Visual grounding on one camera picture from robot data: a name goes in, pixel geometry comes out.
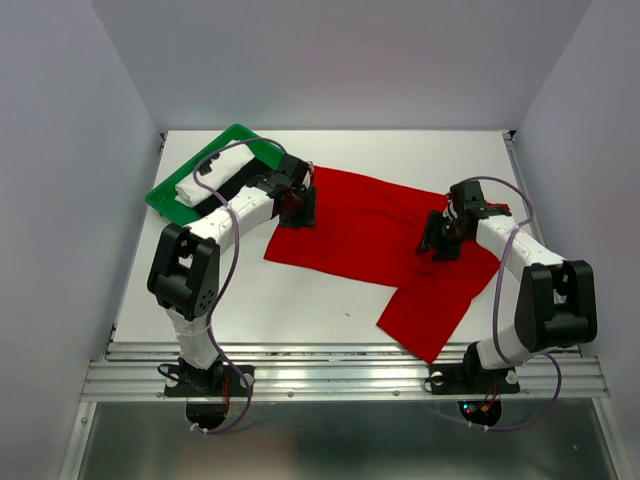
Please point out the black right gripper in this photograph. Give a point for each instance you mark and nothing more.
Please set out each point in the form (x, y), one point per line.
(430, 238)

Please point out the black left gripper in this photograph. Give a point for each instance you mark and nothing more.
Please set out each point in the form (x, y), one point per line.
(307, 218)

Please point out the red t shirt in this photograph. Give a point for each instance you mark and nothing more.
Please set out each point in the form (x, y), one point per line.
(368, 230)

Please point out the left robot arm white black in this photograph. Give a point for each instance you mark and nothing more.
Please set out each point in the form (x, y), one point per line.
(185, 272)

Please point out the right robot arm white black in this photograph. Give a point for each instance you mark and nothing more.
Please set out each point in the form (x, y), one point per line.
(556, 304)

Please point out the black rolled t shirt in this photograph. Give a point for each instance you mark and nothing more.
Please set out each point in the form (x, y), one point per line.
(233, 186)

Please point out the white rolled t shirt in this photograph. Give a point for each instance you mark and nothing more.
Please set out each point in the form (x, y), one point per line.
(190, 194)

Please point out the green plastic tray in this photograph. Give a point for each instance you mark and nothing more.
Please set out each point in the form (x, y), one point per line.
(162, 197)

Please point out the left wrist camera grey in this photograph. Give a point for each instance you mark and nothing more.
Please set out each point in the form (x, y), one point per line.
(294, 172)

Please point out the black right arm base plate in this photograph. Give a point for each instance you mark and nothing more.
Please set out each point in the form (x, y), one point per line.
(456, 379)

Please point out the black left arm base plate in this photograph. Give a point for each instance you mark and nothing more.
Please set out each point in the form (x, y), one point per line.
(185, 381)

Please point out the aluminium frame rails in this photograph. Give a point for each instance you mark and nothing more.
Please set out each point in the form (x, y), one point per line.
(335, 399)

